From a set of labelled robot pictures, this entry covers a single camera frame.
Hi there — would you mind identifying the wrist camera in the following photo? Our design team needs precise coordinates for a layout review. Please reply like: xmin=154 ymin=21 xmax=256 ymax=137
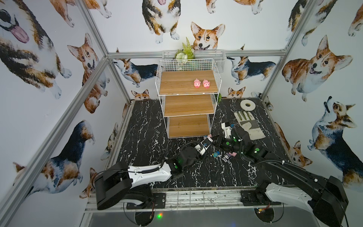
xmin=221 ymin=122 xmax=232 ymax=139
xmin=198 ymin=137 xmax=213 ymax=156

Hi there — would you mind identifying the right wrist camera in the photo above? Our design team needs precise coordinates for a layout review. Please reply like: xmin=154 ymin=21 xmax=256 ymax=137
xmin=221 ymin=122 xmax=232 ymax=139

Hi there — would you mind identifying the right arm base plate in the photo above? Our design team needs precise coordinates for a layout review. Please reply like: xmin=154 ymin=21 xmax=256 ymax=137
xmin=240 ymin=190 xmax=282 ymax=207

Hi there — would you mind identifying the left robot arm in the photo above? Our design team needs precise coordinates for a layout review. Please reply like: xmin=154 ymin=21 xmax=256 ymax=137
xmin=93 ymin=137 xmax=213 ymax=211

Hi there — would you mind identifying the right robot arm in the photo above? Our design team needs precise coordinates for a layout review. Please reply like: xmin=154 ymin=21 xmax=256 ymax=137
xmin=212 ymin=127 xmax=348 ymax=227

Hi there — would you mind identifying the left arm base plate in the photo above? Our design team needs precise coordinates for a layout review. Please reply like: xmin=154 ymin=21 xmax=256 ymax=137
xmin=126 ymin=193 xmax=166 ymax=210

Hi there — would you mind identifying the white tape roll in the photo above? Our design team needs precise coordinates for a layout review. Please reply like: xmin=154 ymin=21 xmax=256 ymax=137
xmin=240 ymin=99 xmax=256 ymax=111

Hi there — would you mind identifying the teal small toy figure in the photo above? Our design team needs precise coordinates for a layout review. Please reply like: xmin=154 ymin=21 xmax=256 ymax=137
xmin=213 ymin=151 xmax=220 ymax=158

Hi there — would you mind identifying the black purple kuromi figure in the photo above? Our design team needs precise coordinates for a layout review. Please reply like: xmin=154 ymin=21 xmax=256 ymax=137
xmin=222 ymin=154 xmax=230 ymax=163

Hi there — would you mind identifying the white wire wall basket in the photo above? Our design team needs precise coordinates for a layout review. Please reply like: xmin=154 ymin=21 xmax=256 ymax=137
xmin=162 ymin=50 xmax=226 ymax=73

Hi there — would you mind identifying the white and grey work glove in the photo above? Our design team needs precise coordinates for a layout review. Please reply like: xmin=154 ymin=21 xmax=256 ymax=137
xmin=234 ymin=111 xmax=266 ymax=141

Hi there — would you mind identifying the green fern plant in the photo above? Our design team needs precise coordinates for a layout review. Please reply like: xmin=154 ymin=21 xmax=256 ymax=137
xmin=174 ymin=38 xmax=195 ymax=60

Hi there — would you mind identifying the white wire three-tier shelf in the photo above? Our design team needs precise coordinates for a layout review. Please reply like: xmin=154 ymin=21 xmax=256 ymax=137
xmin=156 ymin=59 xmax=222 ymax=139

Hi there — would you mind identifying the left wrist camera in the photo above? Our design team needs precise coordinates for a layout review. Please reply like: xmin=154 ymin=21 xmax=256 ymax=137
xmin=198 ymin=137 xmax=213 ymax=156

